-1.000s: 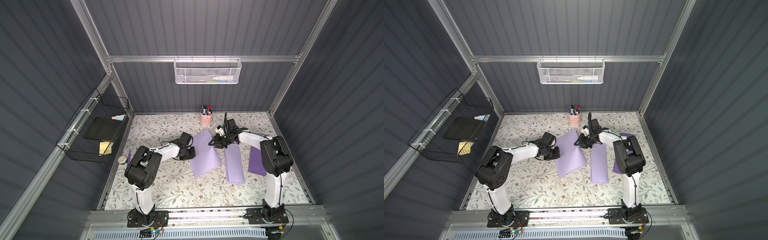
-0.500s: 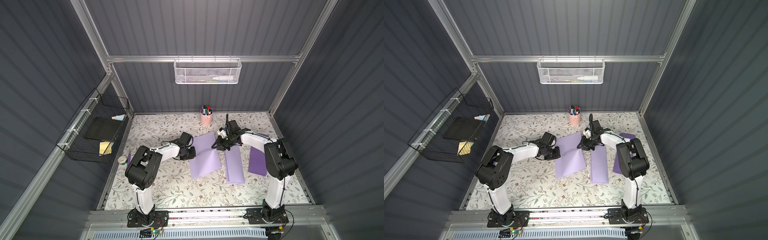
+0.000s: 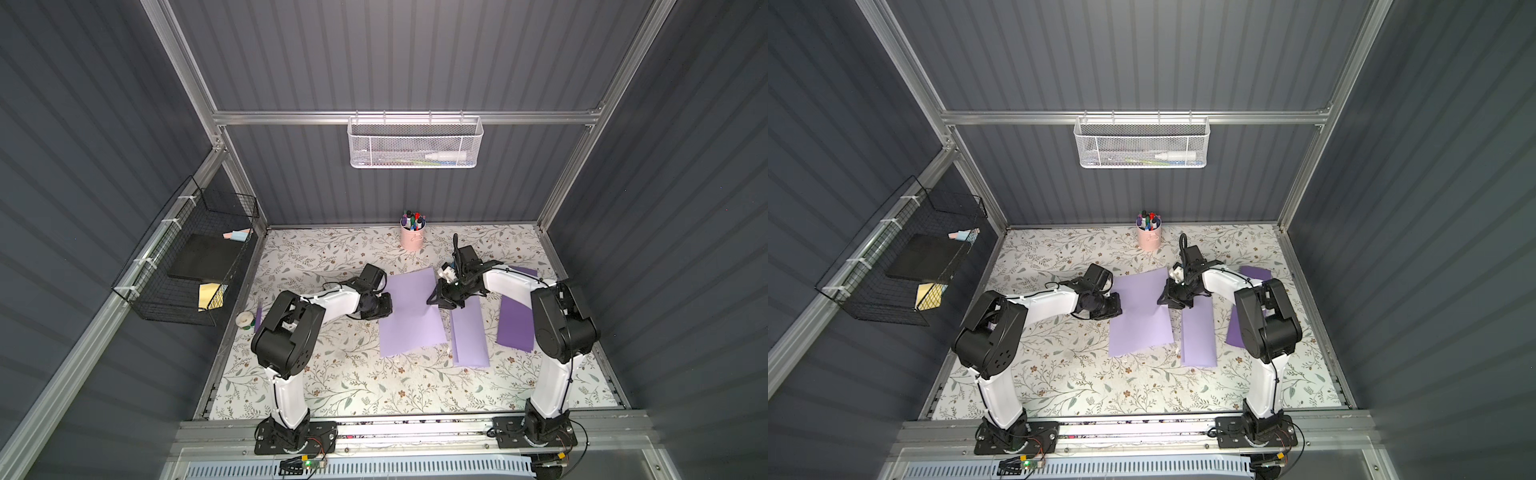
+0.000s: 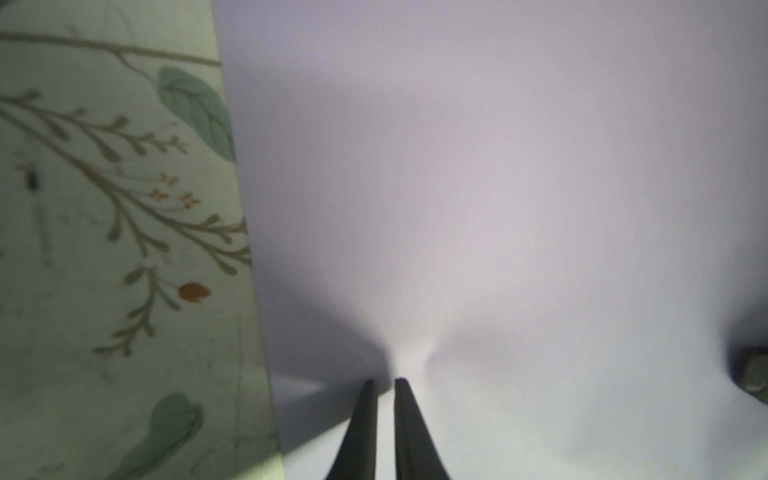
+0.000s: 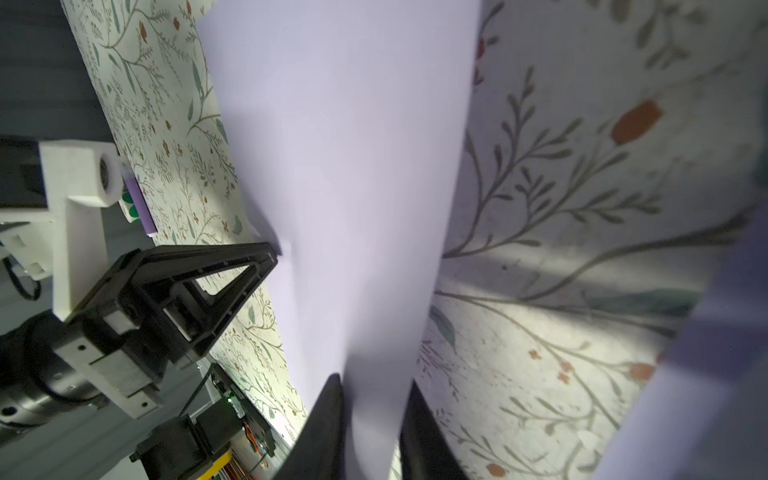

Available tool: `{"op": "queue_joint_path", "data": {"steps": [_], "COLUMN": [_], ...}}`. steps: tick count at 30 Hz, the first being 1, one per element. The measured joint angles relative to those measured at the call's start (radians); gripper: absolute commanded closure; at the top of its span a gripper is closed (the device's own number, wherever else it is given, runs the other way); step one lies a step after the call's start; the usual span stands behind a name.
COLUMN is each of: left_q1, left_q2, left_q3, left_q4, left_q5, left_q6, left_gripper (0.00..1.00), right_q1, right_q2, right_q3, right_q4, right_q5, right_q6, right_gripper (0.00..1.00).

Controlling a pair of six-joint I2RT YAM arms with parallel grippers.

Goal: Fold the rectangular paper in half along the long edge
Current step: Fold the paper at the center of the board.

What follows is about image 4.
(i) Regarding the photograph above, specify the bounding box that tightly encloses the light lavender paper sheet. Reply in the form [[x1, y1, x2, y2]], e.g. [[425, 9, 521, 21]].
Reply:
[[213, 1, 767, 479]]

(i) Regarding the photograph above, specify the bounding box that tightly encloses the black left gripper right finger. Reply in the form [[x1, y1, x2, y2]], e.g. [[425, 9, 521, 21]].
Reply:
[[394, 378, 450, 480]]

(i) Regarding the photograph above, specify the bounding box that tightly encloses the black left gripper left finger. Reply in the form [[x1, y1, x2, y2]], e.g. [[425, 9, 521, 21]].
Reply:
[[326, 379, 378, 480]]

